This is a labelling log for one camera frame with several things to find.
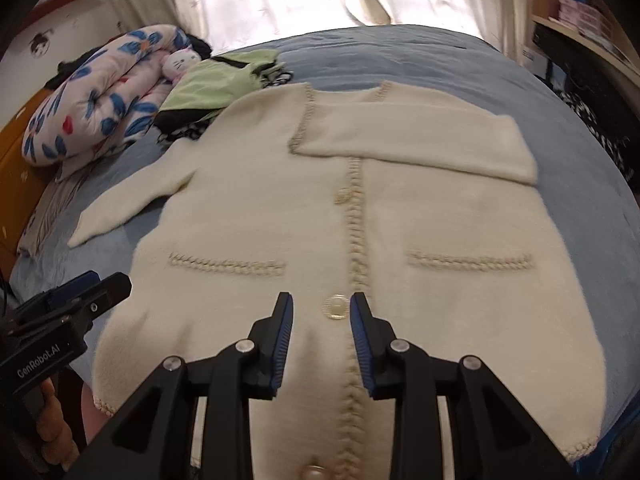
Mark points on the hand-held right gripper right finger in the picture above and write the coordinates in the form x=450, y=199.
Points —
x=361, y=335

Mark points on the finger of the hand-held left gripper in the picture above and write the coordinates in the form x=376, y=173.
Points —
x=107, y=290
x=75, y=285

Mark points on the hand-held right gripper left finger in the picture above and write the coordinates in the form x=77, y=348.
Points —
x=283, y=330

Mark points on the cream knitted cardigan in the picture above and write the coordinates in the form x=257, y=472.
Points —
x=350, y=220

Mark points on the person's left hand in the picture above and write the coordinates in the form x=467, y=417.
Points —
x=52, y=420

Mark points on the grey striped pillow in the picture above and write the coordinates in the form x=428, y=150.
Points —
x=45, y=210

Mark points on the orange headboard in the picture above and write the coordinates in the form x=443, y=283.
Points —
x=15, y=160

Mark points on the black and white patterned garment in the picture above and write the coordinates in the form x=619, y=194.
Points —
x=180, y=127

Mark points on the floral folded quilt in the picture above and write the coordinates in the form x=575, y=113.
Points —
x=95, y=105

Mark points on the light green garment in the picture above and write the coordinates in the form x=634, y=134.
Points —
x=210, y=85

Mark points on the white cat plush toy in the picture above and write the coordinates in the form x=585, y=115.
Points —
x=178, y=64

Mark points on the blue bed sheet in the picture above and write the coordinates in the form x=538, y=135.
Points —
x=575, y=185

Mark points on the wooden shelf unit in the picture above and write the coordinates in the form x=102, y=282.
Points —
x=585, y=20

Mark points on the pink storage boxes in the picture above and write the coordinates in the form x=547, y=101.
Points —
x=580, y=10

